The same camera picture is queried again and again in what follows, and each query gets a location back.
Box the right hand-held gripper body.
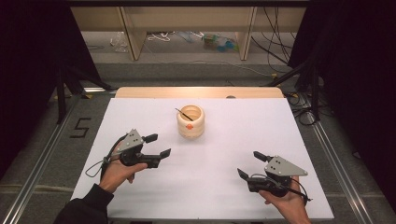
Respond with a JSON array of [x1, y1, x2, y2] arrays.
[[247, 155, 309, 198]]

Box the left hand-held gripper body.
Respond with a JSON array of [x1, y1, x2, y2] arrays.
[[115, 128, 162, 169]]

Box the cream ribbed cup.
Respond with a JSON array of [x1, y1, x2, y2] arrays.
[[176, 104, 205, 139]]

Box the thin black stick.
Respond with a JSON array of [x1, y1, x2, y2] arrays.
[[175, 107, 194, 122]]

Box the person's left hand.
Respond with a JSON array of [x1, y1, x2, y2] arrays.
[[98, 146, 149, 194]]

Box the person's right hand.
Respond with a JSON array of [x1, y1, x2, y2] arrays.
[[258, 175, 310, 218]]

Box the black metal stand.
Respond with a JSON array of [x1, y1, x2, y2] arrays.
[[55, 62, 114, 125], [264, 59, 322, 123]]

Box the clear plastic bag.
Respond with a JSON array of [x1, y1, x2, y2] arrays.
[[109, 31, 130, 53]]

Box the green and blue plastic packaging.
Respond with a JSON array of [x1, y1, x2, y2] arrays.
[[202, 32, 239, 53]]

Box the wooden shelf unit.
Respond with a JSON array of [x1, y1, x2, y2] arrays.
[[70, 6, 307, 62]]

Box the black curtain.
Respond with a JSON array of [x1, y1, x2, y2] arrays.
[[289, 0, 396, 204], [0, 0, 101, 181]]

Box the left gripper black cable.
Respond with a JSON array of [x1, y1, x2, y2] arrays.
[[84, 133, 129, 178]]

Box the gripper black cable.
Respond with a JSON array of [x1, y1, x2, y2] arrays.
[[84, 133, 129, 178], [250, 173, 313, 203]]

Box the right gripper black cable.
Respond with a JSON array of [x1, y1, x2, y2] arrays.
[[250, 173, 313, 203]]

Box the aluminium floor rail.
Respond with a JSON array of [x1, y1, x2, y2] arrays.
[[306, 111, 376, 224], [1, 87, 117, 224]]

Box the black floor cables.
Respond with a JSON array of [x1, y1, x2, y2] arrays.
[[285, 91, 317, 127]]

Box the white rope tangle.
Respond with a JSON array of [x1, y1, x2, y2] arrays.
[[147, 31, 176, 42]]

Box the hanging black cables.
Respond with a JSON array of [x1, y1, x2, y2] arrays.
[[250, 6, 301, 67]]

